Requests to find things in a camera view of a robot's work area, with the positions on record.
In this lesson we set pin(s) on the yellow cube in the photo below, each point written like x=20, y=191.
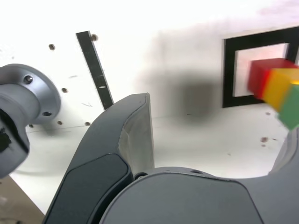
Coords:
x=278, y=88

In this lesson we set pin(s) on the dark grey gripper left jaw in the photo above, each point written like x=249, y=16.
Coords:
x=93, y=163

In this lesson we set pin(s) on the black tape strip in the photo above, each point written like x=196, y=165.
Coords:
x=93, y=65

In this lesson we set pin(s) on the green cube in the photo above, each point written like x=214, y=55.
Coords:
x=290, y=109

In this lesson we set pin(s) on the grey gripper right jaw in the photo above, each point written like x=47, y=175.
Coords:
x=187, y=200

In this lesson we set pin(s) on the black tape square outline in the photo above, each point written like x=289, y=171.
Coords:
x=227, y=74

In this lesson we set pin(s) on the red cube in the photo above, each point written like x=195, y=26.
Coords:
x=257, y=77

